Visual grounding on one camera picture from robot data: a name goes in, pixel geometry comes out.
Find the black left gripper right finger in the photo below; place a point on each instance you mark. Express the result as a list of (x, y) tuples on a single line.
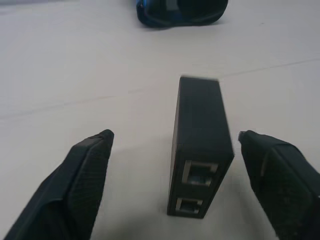
[(285, 185)]

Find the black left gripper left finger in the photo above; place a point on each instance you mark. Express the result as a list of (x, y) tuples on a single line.
[(62, 185)]

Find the small black two-port box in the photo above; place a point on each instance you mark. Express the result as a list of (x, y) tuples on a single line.
[(201, 150)]

